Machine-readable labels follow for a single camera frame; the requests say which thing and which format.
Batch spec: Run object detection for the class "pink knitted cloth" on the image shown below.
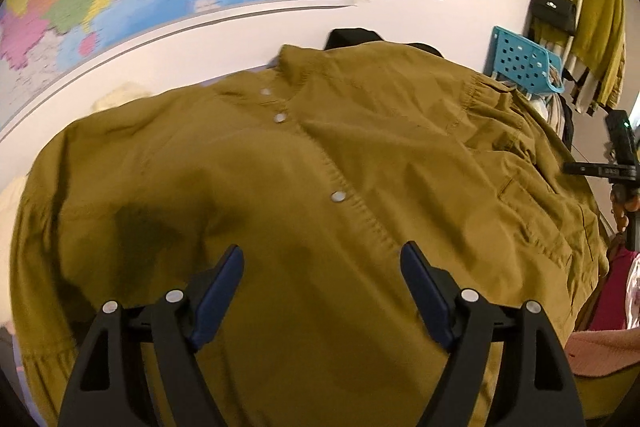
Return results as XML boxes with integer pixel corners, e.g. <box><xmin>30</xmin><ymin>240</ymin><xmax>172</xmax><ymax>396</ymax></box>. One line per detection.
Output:
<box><xmin>565</xmin><ymin>329</ymin><xmax>640</xmax><ymax>379</ymax></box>

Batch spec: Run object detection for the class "yellow-green hanging cardigan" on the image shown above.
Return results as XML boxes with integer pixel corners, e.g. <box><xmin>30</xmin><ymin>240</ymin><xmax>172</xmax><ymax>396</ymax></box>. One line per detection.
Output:
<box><xmin>530</xmin><ymin>0</ymin><xmax>627</xmax><ymax>112</ymax></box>

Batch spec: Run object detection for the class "black cloth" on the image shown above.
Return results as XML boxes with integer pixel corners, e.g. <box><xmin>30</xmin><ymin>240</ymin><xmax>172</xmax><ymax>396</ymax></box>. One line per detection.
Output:
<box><xmin>324</xmin><ymin>28</ymin><xmax>445</xmax><ymax>58</ymax></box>

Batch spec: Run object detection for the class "person's pink top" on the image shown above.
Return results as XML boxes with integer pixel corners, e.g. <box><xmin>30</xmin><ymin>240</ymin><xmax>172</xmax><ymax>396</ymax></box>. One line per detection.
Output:
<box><xmin>587</xmin><ymin>247</ymin><xmax>640</xmax><ymax>333</ymax></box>

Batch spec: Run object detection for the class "black handbag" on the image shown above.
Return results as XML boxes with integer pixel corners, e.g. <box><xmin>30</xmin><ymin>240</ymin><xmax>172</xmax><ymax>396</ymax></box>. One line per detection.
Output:
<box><xmin>530</xmin><ymin>0</ymin><xmax>578</xmax><ymax>35</ymax></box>

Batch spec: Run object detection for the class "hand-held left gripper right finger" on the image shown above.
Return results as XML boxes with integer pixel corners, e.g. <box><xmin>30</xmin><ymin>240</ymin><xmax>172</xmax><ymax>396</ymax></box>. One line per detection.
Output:
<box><xmin>400</xmin><ymin>241</ymin><xmax>586</xmax><ymax>427</ymax></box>

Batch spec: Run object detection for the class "person's right hand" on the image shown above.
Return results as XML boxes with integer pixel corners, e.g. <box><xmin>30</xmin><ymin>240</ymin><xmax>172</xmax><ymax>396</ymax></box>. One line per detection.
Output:
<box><xmin>611</xmin><ymin>186</ymin><xmax>632</xmax><ymax>234</ymax></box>

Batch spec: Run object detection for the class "olive button-up shirt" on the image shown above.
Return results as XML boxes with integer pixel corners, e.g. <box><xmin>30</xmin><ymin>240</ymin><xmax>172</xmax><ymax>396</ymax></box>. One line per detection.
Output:
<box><xmin>10</xmin><ymin>42</ymin><xmax>613</xmax><ymax>427</ymax></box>

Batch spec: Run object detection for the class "blue perforated plastic basket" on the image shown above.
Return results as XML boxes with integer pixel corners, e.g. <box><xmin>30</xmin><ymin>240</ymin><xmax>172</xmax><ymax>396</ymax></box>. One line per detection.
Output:
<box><xmin>484</xmin><ymin>26</ymin><xmax>568</xmax><ymax>96</ymax></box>

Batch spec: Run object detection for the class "cream fluffy cloth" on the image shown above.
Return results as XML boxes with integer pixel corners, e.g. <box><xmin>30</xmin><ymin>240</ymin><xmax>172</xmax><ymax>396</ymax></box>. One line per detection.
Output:
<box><xmin>92</xmin><ymin>82</ymin><xmax>153</xmax><ymax>111</ymax></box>

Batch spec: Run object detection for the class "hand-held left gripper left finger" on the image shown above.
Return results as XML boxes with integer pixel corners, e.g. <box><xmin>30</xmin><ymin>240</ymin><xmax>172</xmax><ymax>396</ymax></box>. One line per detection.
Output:
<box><xmin>59</xmin><ymin>244</ymin><xmax>246</xmax><ymax>427</ymax></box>

